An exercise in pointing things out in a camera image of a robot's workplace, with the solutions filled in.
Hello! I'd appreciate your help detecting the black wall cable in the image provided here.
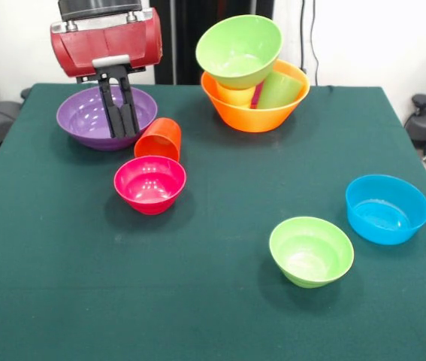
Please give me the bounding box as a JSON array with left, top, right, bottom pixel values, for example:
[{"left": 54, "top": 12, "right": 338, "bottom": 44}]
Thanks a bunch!
[{"left": 298, "top": 0, "right": 321, "bottom": 86}]

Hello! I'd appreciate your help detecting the large green bowl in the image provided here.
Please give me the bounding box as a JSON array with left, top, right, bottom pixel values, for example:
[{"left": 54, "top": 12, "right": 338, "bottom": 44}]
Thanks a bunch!
[{"left": 195, "top": 14, "right": 284, "bottom": 91}]

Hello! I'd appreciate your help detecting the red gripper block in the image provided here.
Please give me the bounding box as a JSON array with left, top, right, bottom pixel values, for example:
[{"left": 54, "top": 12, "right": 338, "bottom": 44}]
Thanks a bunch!
[{"left": 50, "top": 7, "right": 165, "bottom": 140}]

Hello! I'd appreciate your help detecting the dark green table cloth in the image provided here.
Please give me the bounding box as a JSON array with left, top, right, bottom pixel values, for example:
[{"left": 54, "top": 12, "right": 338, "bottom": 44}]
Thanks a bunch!
[{"left": 0, "top": 82, "right": 426, "bottom": 361}]

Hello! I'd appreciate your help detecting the green cup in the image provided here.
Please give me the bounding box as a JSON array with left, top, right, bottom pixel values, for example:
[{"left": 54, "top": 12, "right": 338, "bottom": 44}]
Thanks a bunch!
[{"left": 255, "top": 71, "right": 304, "bottom": 111}]

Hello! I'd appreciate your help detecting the purple cup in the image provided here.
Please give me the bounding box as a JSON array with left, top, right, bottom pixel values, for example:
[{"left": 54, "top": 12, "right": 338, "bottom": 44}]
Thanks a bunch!
[{"left": 250, "top": 82, "right": 266, "bottom": 110}]

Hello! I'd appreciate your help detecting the pink bowl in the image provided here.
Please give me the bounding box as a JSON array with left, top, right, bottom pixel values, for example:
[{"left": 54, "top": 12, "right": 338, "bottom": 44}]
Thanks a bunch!
[{"left": 113, "top": 155, "right": 188, "bottom": 216}]

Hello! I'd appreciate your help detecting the large orange bowl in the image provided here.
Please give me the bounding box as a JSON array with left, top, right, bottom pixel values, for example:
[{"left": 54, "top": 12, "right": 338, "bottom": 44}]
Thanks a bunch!
[{"left": 200, "top": 59, "right": 311, "bottom": 134}]

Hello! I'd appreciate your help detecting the yellow cup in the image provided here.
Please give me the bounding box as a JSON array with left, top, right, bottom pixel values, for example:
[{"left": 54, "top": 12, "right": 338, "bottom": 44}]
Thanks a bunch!
[{"left": 215, "top": 80, "right": 257, "bottom": 108}]

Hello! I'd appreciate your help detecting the purple bowl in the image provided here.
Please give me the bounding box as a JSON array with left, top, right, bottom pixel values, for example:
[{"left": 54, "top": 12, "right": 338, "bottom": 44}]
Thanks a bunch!
[{"left": 56, "top": 84, "right": 159, "bottom": 152}]

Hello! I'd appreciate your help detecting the red-orange cup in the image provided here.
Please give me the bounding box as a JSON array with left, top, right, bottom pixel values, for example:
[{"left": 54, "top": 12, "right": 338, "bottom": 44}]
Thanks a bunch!
[{"left": 134, "top": 117, "right": 183, "bottom": 163}]

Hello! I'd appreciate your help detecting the blue bowl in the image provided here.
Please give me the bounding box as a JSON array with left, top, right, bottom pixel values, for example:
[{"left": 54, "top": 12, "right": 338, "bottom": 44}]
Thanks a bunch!
[{"left": 345, "top": 174, "right": 426, "bottom": 247}]

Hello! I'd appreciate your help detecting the small green bowl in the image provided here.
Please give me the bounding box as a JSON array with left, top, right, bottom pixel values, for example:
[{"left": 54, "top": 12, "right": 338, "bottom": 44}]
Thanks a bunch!
[{"left": 268, "top": 216, "right": 355, "bottom": 290}]

